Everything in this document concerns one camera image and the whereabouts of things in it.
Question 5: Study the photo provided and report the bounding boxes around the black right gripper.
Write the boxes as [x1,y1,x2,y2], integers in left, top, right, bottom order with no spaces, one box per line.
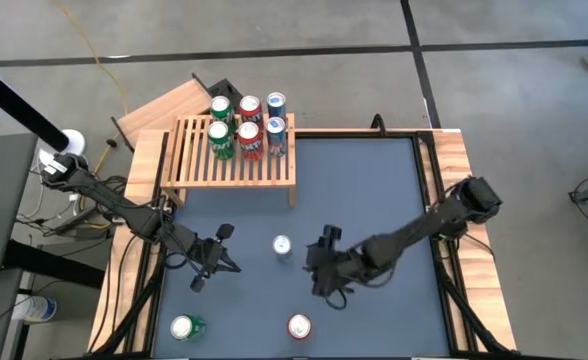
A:
[306,224,371,299]

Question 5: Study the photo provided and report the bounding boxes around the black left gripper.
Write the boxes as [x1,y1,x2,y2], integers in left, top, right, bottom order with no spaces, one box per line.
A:
[183,223,243,295]

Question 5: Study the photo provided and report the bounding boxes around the blue silver slim can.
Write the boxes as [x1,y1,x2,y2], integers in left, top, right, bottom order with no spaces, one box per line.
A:
[266,91,288,120]
[272,234,294,264]
[265,116,289,158]

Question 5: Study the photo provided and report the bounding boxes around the red Fanta can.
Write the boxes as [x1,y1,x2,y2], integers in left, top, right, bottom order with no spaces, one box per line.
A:
[238,94,264,124]
[286,313,314,342]
[237,121,265,162]

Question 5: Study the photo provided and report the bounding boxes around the green Sprite can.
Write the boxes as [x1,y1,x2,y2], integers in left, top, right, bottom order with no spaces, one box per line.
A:
[206,120,236,161]
[169,313,207,343]
[209,95,237,124]

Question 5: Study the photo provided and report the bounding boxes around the wooden slatted shelf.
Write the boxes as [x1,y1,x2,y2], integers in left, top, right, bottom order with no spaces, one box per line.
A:
[159,112,298,205]

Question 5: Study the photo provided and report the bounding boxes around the wooden table side board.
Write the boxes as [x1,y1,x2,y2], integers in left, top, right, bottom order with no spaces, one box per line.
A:
[418,128,518,351]
[87,128,170,354]

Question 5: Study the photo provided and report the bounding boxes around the black power strip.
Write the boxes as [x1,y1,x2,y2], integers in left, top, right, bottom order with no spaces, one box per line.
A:
[48,204,113,239]

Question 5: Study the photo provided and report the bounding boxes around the light wooden bench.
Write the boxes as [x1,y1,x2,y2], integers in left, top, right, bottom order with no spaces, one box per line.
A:
[111,74,218,151]

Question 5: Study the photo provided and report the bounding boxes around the white round pole base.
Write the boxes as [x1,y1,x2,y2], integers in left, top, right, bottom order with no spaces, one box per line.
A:
[37,128,87,170]

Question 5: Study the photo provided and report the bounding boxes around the white plastic bottle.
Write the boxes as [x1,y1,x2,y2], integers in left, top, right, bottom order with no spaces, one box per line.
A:
[11,293,59,324]

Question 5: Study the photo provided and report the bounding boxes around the grey desk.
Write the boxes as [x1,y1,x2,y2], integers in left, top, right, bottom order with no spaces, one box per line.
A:
[0,132,39,277]

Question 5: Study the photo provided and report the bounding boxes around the black pole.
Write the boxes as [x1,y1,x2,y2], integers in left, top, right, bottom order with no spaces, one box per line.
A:
[0,56,71,154]

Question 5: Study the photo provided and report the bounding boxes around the black aluminium table frame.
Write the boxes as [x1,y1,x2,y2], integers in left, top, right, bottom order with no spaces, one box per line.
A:
[123,128,480,360]

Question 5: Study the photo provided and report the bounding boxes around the black cable loop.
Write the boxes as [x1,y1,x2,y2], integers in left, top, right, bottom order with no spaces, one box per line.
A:
[370,112,389,137]

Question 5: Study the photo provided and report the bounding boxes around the white cable bundle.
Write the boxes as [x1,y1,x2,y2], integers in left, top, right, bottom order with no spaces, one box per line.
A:
[16,169,83,224]

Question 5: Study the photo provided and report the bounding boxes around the yellow cable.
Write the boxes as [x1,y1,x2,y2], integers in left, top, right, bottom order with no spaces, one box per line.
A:
[53,0,130,169]

